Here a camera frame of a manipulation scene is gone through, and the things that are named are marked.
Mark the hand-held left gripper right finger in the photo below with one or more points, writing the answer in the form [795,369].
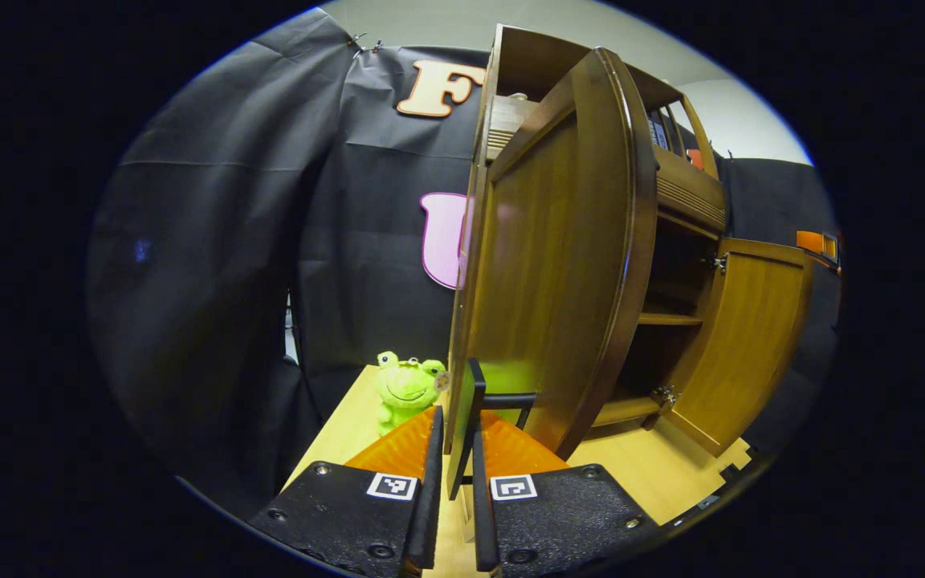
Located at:
[483,522]

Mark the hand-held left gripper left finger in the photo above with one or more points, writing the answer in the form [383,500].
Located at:
[429,514]

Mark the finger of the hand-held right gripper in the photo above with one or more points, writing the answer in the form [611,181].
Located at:
[814,242]

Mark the wooden shoe cabinet door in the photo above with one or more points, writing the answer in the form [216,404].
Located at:
[551,265]
[743,337]

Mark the wooden double-door shoe cabinet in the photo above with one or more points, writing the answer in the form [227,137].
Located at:
[547,68]

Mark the metal door hinge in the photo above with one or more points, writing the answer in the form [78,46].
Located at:
[664,396]
[716,263]

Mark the green frog plush toy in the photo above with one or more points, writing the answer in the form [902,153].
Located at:
[408,389]

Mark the black backdrop cloth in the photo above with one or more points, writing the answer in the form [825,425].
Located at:
[213,257]

